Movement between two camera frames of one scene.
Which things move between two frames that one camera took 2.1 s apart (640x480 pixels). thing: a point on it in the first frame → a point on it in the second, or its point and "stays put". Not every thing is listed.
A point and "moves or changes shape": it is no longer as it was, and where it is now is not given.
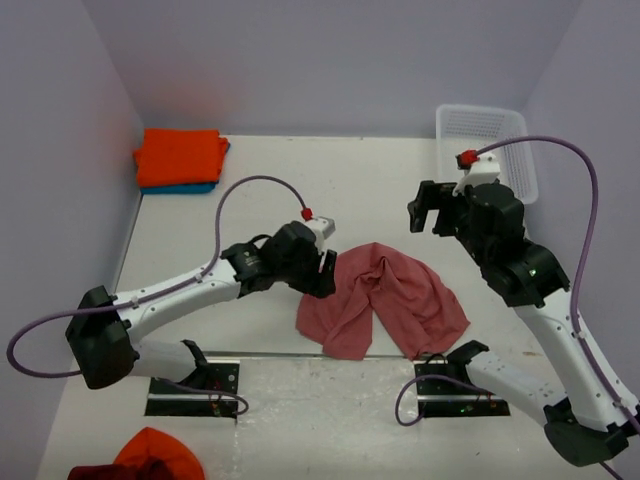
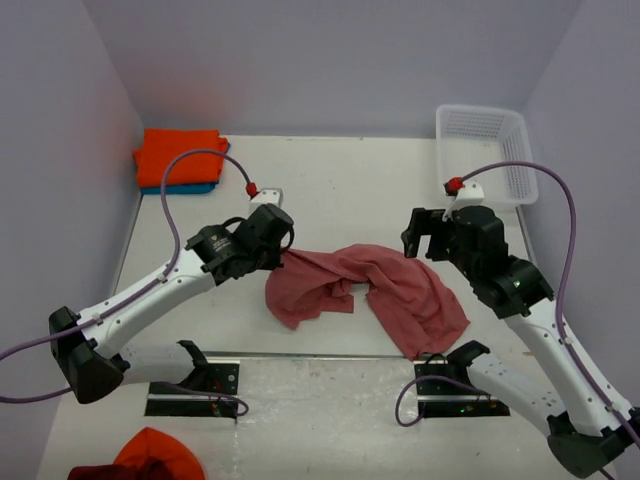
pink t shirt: x=380 y=277 moves or changes shape
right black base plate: x=448 y=398 stays put
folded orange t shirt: x=179 y=156 stays put
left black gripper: x=317 y=282 → x=274 y=260
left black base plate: x=167 y=400 stays put
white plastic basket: x=462 y=127 stays put
